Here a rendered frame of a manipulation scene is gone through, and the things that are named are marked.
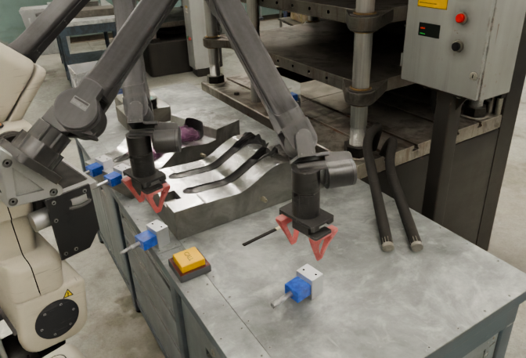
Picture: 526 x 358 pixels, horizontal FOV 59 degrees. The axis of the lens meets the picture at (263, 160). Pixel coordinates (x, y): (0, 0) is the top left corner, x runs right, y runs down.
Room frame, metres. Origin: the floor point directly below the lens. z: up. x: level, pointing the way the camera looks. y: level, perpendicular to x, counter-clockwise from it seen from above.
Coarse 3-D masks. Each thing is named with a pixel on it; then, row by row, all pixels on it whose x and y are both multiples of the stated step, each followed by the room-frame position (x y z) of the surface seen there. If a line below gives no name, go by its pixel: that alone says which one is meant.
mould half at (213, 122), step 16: (176, 112) 1.75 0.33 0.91; (192, 112) 1.74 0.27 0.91; (208, 112) 1.73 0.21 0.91; (208, 128) 1.58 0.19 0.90; (224, 128) 1.58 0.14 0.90; (192, 144) 1.48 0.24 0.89; (208, 144) 1.52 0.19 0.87; (128, 160) 1.44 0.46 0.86; (160, 160) 1.40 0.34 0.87; (176, 160) 1.41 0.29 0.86; (192, 160) 1.46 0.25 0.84; (96, 176) 1.40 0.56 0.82; (128, 192) 1.28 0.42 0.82
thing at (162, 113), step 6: (162, 102) 2.00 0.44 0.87; (120, 108) 1.93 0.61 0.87; (156, 108) 1.92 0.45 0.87; (162, 108) 1.93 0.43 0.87; (168, 108) 1.94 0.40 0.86; (120, 114) 1.92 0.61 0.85; (156, 114) 1.91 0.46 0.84; (162, 114) 1.92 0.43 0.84; (168, 114) 1.94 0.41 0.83; (120, 120) 1.94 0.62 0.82; (126, 120) 1.84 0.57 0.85; (156, 120) 1.91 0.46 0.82; (162, 120) 1.92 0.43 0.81; (168, 120) 1.94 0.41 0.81; (126, 126) 1.86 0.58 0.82
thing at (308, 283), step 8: (304, 272) 0.83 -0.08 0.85; (312, 272) 0.82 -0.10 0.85; (320, 272) 0.82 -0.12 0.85; (296, 280) 0.81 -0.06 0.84; (304, 280) 0.81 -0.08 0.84; (312, 280) 0.80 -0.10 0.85; (320, 280) 0.81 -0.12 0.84; (288, 288) 0.79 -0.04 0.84; (296, 288) 0.79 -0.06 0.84; (304, 288) 0.79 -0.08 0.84; (312, 288) 0.80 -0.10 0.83; (320, 288) 0.81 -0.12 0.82; (288, 296) 0.78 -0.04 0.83; (296, 296) 0.78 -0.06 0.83; (304, 296) 0.79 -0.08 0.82; (312, 296) 0.80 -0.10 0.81; (272, 304) 0.75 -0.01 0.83
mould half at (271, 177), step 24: (168, 168) 1.29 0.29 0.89; (192, 168) 1.30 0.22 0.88; (216, 168) 1.29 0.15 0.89; (264, 168) 1.20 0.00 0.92; (288, 168) 1.23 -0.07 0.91; (216, 192) 1.15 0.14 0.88; (240, 192) 1.14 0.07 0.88; (264, 192) 1.18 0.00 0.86; (288, 192) 1.22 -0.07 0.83; (168, 216) 1.08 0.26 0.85; (192, 216) 1.06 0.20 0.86; (216, 216) 1.10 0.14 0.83; (240, 216) 1.14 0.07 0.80
